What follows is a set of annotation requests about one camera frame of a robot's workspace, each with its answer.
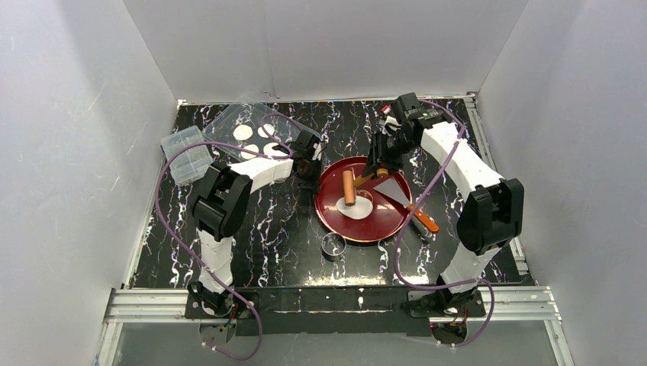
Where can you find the metal ring cutter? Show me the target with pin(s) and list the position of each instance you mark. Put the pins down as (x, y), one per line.
(333, 247)

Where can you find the white dough piece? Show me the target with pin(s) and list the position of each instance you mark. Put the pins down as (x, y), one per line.
(360, 210)

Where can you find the clear plastic tray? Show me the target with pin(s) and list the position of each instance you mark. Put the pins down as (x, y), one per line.
(254, 115)

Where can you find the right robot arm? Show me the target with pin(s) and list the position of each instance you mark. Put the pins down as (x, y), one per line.
(492, 212)

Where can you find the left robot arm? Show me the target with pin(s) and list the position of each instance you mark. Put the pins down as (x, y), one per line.
(221, 205)

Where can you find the wooden double-ended rolling pin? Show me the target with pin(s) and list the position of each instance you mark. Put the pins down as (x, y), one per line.
(351, 183)

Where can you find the clear plastic compartment box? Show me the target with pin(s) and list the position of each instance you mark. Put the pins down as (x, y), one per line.
(193, 163)

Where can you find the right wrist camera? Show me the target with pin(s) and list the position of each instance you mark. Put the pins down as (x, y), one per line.
(389, 124)

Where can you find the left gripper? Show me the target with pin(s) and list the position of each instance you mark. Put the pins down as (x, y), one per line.
(307, 168)

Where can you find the round dough wrapper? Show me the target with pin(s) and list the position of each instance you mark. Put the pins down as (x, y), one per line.
(242, 132)
(250, 152)
(266, 131)
(273, 149)

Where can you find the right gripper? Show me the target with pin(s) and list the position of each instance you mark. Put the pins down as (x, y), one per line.
(381, 155)

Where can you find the red round tray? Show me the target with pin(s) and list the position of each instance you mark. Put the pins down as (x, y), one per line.
(386, 218)

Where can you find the metal spatula wooden handle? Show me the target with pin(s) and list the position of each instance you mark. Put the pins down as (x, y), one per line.
(391, 189)

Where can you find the aluminium frame rail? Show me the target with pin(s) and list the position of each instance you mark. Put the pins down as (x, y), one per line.
(327, 310)

